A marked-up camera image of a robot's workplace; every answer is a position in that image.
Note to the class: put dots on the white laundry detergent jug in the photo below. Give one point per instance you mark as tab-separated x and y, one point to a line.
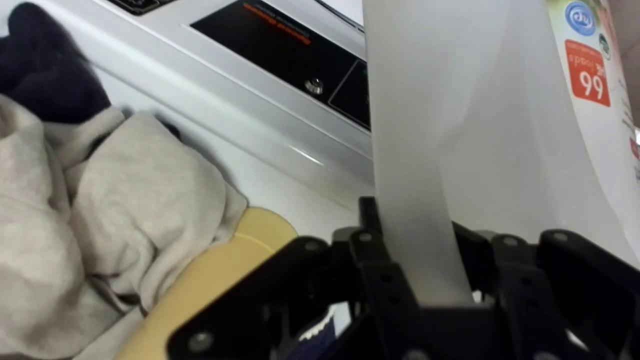
496	114

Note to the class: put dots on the dark navy cloth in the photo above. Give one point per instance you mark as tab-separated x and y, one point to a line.
44	70

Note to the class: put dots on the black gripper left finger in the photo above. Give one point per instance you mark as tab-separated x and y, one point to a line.
313	301

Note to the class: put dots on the middle washing machine number 8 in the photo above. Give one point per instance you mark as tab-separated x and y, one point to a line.
276	144

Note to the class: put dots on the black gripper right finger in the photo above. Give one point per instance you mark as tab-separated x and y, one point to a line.
561	299

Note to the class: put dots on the beige crumpled cloth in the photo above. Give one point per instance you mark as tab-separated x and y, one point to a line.
97	221

